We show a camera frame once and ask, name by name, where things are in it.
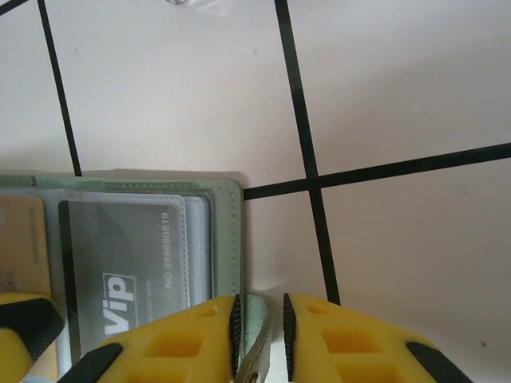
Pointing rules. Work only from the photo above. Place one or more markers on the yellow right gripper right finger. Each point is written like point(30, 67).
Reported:
point(351, 351)

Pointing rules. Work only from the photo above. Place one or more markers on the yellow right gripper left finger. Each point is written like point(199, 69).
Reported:
point(171, 347)

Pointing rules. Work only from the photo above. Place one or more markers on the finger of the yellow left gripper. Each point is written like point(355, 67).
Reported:
point(24, 319)

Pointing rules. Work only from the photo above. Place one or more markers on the gold credit card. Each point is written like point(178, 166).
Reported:
point(24, 239)

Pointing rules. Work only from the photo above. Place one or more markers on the green leather card holder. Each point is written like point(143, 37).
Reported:
point(223, 239)

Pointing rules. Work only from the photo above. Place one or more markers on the black VIP card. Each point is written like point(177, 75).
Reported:
point(120, 239)

